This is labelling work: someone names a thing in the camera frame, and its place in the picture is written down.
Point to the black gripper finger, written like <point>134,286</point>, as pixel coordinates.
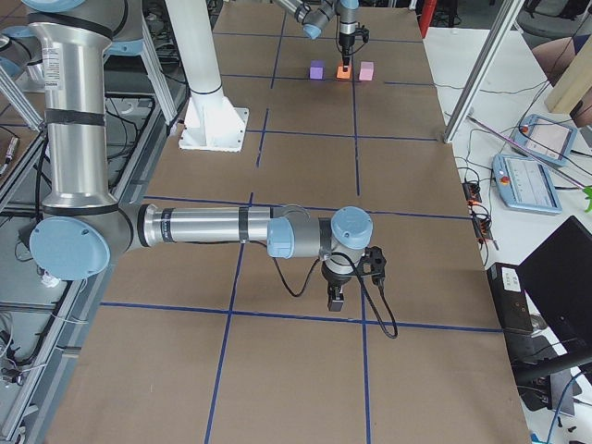
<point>346,62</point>
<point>335,298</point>

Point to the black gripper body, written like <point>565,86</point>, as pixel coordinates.
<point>345,40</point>
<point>334,280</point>

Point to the orange foam cube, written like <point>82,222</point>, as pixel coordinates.
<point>343,72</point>

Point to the pink foam cube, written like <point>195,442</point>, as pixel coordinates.
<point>366,71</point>

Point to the purple foam cube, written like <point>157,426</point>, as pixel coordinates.
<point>316,70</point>

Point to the brown paper table cover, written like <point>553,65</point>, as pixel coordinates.
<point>219,344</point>

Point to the black orange connector strip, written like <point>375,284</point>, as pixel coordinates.
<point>480,215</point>

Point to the black box with label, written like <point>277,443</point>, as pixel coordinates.
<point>509,299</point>

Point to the blue teach pendant near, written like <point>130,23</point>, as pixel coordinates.
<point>525,185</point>

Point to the blue teach pendant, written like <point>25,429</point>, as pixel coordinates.
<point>547,139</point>
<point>525,185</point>

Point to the black laptop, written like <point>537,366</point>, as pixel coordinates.
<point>557,278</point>

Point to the blue teach pendant far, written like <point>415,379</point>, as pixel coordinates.
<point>547,139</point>

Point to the wooden beam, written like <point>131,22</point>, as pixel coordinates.
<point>567,64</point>

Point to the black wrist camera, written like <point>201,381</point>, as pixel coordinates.
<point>373,264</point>

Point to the aluminium diagonal frame bar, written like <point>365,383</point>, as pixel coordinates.
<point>501,26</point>

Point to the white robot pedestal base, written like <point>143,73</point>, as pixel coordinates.
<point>211,122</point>

